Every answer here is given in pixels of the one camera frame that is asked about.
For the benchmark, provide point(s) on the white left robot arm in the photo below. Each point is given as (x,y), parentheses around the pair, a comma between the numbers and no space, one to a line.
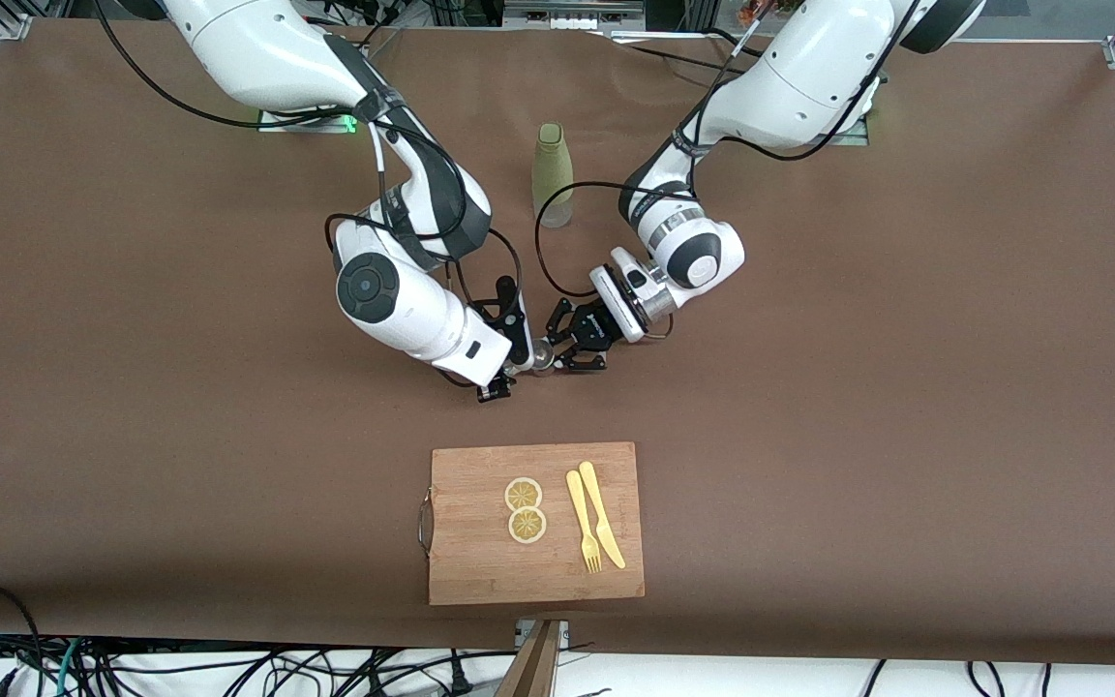
(799,77)

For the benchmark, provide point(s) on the orange patterned packet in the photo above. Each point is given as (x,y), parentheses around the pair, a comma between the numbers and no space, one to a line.
(759,10)

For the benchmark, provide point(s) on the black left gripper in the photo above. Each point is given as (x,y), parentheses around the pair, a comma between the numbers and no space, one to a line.
(598,329)

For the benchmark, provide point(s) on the small metal bracket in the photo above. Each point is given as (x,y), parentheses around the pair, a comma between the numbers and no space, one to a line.
(562,631)

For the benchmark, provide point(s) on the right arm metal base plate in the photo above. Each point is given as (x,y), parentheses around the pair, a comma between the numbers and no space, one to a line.
(277,122)

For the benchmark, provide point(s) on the white power strip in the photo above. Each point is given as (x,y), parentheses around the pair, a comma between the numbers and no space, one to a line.
(572,10)

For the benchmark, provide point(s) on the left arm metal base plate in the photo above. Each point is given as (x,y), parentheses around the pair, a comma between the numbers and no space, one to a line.
(858,136)

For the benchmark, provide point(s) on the yellow plastic fork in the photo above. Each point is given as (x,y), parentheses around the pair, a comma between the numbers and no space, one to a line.
(579,503)

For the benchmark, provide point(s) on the lemon slice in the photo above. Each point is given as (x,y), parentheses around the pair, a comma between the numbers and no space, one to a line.
(527,526)
(524,494)

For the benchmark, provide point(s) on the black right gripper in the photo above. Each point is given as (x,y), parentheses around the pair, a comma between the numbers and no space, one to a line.
(494,391)

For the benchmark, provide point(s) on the yellow plastic knife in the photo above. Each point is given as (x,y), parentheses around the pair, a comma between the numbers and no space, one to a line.
(600,513)

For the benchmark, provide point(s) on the brown table mat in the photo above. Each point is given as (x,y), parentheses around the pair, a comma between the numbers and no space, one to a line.
(228,532)

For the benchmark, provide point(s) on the wooden cutting board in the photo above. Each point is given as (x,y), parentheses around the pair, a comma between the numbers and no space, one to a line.
(480,571)

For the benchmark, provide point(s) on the steel jigger measuring cup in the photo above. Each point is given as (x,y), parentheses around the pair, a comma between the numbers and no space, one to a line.
(543,355)

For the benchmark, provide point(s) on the wooden post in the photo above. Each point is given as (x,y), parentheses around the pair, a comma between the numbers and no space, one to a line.
(533,668)

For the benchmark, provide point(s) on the green sleeved glass bottle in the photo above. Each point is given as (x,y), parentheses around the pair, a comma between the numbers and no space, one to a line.
(552,160)

